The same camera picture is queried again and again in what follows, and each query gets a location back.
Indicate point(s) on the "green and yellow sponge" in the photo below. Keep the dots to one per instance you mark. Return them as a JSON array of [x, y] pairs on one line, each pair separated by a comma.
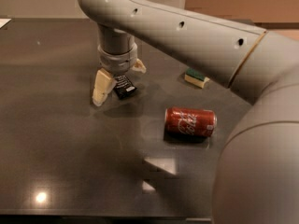
[[194, 77]]

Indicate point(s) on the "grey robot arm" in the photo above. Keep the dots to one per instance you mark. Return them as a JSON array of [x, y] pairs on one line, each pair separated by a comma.
[[257, 178]]

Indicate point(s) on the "black rxbar chocolate wrapper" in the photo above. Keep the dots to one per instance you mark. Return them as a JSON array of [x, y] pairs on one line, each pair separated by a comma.
[[124, 87]]

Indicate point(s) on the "red coca-cola can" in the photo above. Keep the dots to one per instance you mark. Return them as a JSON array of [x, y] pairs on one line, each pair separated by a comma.
[[191, 122]]

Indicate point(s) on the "white paper sheet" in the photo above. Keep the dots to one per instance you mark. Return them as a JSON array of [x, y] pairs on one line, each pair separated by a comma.
[[4, 23]]

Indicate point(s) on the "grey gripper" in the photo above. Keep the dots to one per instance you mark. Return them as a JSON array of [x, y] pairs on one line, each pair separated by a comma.
[[119, 62]]

